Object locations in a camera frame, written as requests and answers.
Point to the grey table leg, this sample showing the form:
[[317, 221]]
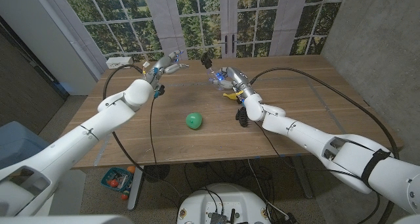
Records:
[[303, 178]]

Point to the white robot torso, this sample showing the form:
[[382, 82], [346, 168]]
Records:
[[223, 201]]

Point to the white power strip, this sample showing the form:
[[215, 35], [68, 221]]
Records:
[[118, 62]]

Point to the black hair claw clip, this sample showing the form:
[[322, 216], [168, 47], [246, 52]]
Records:
[[242, 117]]

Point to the black round fan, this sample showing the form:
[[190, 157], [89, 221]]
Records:
[[157, 173]]

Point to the clear spray bottle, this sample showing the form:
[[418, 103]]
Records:
[[214, 73]]

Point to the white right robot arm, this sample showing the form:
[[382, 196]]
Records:
[[311, 138]]

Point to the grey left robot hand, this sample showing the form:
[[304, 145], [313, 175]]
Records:
[[162, 66]]

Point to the printed window backdrop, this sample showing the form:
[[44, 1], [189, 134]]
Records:
[[164, 20]]

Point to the green ball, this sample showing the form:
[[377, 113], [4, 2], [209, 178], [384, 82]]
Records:
[[194, 121]]

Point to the teal basket of toys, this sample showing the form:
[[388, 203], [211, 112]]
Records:
[[117, 181]]

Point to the white table leg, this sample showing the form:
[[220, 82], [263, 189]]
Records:
[[135, 188]]

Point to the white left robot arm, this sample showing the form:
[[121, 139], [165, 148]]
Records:
[[82, 135]]

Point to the yellow toy banana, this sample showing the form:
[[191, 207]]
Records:
[[231, 96]]

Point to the blue plastic bin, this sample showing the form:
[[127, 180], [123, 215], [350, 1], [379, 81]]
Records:
[[18, 142]]

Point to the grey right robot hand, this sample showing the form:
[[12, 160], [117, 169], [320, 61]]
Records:
[[236, 77]]

